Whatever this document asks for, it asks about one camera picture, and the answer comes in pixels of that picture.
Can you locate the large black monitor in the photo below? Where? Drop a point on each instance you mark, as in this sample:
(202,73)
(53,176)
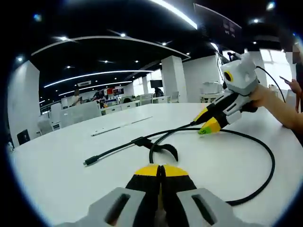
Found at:
(217,23)

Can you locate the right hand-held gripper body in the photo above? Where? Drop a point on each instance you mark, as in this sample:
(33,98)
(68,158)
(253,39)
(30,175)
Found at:
(243,75)

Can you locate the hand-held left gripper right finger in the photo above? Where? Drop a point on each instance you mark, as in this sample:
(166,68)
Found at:
(180,186)

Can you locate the white flat strip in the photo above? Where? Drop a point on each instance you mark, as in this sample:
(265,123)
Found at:
(113,129)

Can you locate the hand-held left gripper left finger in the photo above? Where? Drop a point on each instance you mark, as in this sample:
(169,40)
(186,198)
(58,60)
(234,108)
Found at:
(139,186)

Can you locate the person's right hand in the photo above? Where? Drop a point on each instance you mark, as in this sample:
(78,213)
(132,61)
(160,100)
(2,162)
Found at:
(259,97)

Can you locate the person's left hand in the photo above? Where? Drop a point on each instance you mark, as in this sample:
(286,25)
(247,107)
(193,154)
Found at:
(160,218)

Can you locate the black box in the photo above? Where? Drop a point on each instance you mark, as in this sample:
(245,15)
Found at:
(23,137)

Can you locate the small black monitor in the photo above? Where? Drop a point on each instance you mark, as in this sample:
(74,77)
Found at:
(156,83)

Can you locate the white machine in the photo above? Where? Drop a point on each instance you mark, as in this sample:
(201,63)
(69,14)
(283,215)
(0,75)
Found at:
(213,87)

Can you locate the dark phone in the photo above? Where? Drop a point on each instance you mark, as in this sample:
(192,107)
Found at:
(284,79)

